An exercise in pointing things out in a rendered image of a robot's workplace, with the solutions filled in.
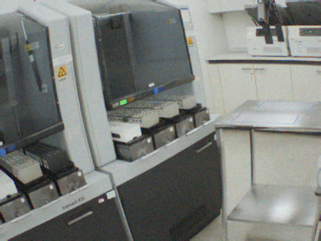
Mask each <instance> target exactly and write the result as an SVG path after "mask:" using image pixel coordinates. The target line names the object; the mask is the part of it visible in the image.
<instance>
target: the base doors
mask: <svg viewBox="0 0 321 241"><path fill-rule="evenodd" d="M207 66H208V68H209V77H210V83H211V88H212V93H213V100H214V110H215V115H221V117H222V118H224V117H225V116H227V115H228V114H230V112H232V111H233V110H235V109H236V108H238V107H239V106H240V105H241V104H242V103H244V102H246V100H284V101H289V100H297V101H311V102H316V101H321V72H316V71H321V66H312V65H311V66H309V65H306V66H304V65H263V64H262V65H258V64H254V65H251V64H246V65H245V64H238V65H237V64H230V65H229V64H221V65H220V64H213V65H208V64H207ZM242 68H248V69H250V68H251V69H250V70H242ZM254 68H255V69H264V70H255V69H254ZM234 72H239V74H236V73H234ZM268 72H273V73H274V75H268ZM251 73H253V74H252V75H251ZM307 75H314V77H307ZM251 76H252V81H251Z"/></svg>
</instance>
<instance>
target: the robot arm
mask: <svg viewBox="0 0 321 241"><path fill-rule="evenodd" d="M257 2H258V4H257V5H258V19H259V20H258V22H259V24H261V25H262V29H263V33H264V40H265V42H266V44H274V43H273V37H272V32H271V27H270V25H269V24H268V21H269V20H268V18H269V13H270V14H271V16H272V18H273V20H274V22H275V25H274V26H275V29H276V35H277V41H278V42H284V33H283V30H282V24H283V22H282V18H281V16H280V14H279V11H278V8H277V5H276V1H275V0H257ZM316 177H317V184H318V186H319V187H320V188H321V154H320V157H319V159H318V161H317V166H316Z"/></svg>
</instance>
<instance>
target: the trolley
mask: <svg viewBox="0 0 321 241"><path fill-rule="evenodd" d="M214 128H215V132H216V142H217V148H218V159H219V174H220V177H219V179H220V190H221V193H220V195H221V217H222V218H221V221H222V223H221V225H222V228H221V229H222V241H229V238H227V235H228V234H227V231H228V230H227V227H228V225H227V222H228V221H236V222H238V221H239V222H247V223H248V222H249V223H256V224H257V223H258V224H267V225H281V226H283V225H284V226H291V227H292V226H293V227H307V228H308V227H309V228H312V237H311V240H310V241H315V238H316V234H317V227H318V223H319V221H321V197H320V196H315V190H316V188H317V187H316V186H295V185H294V186H292V185H291V186H289V185H276V184H275V185H273V184H257V183H255V173H256V172H255V166H256V165H255V150H254V149H255V143H254V130H259V131H263V130H272V131H304V132H310V131H314V132H321V101H316V102H311V101H297V100H289V101H284V100H246V102H244V103H242V104H241V105H240V106H239V107H238V108H236V109H235V110H233V111H232V112H230V114H228V115H227V116H225V117H224V118H222V119H221V120H219V121H218V122H216V123H215V124H214ZM222 128H230V129H246V130H249V134H250V139H249V141H250V148H251V151H250V155H251V188H250V189H249V190H248V191H247V193H246V194H245V195H244V196H243V197H242V199H241V200H240V201H239V202H238V204H237V205H236V206H235V208H234V209H233V210H232V211H231V212H230V213H229V215H228V216H227V207H226V206H227V203H226V200H227V198H226V194H227V193H226V172H225V170H226V167H225V161H224V159H225V155H224V139H223V133H222ZM227 220H228V221H227Z"/></svg>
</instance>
